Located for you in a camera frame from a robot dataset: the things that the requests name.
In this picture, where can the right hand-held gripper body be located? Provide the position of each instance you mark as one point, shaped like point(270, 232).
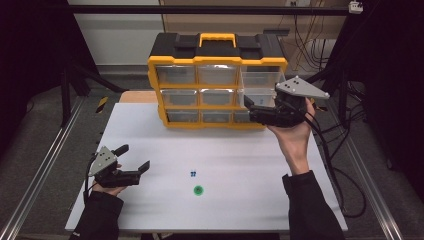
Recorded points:
point(290, 113)

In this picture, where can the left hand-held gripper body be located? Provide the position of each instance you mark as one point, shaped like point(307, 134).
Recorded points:
point(103, 161)

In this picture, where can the clear plastic drawer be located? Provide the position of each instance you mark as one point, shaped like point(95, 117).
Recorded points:
point(180, 97)
point(260, 80)

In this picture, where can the blue pin connector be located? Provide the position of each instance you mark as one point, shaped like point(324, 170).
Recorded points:
point(193, 174)

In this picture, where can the green round part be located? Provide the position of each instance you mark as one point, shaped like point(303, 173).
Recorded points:
point(198, 190)

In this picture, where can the yellow black organizer cabinet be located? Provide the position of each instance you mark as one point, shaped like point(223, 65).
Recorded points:
point(186, 50)

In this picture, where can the person's left hand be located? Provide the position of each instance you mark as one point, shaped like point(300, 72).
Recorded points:
point(111, 190)

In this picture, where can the person's right hand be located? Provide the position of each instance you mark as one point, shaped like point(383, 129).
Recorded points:
point(295, 143)

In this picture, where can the yellow black hazard tape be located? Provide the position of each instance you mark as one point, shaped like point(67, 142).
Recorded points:
point(321, 108)
point(102, 104)

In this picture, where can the grid of clear drawers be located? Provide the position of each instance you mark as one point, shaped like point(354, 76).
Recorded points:
point(216, 74)

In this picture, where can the light wooden board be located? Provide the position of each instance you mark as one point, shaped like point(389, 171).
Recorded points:
point(136, 97)

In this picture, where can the black metal stand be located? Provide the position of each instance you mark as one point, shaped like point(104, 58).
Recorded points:
point(65, 96)
point(343, 96)

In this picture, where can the black flat box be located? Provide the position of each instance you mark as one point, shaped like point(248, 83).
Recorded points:
point(276, 32)

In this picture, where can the light wooden furniture panel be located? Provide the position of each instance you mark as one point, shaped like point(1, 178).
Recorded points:
point(233, 23)

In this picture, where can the black crossbar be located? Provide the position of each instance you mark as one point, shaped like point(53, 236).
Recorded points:
point(200, 10)

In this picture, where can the white power strip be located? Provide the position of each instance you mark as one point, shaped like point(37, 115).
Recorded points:
point(296, 2)

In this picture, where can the black curtain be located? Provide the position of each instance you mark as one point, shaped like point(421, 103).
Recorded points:
point(393, 66)
point(26, 66)

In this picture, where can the small white device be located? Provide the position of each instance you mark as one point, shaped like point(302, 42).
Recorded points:
point(355, 7)

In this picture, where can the aluminium frame rail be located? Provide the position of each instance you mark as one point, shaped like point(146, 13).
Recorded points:
point(37, 180)
point(371, 186)

